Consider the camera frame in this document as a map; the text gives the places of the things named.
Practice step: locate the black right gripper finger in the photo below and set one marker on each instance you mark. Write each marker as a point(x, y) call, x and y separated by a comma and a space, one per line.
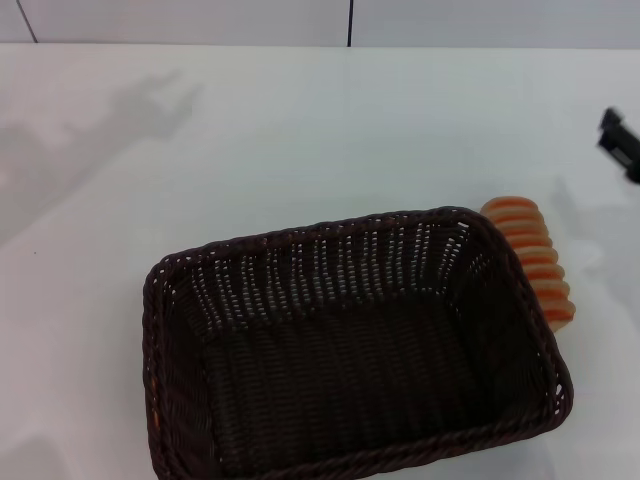
point(611, 119)
point(622, 150)

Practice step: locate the orange striped bread loaf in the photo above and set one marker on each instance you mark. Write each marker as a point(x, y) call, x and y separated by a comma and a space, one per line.
point(542, 260)

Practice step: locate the dark brown wicker basket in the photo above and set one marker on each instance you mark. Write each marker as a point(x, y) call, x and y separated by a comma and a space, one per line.
point(350, 360)

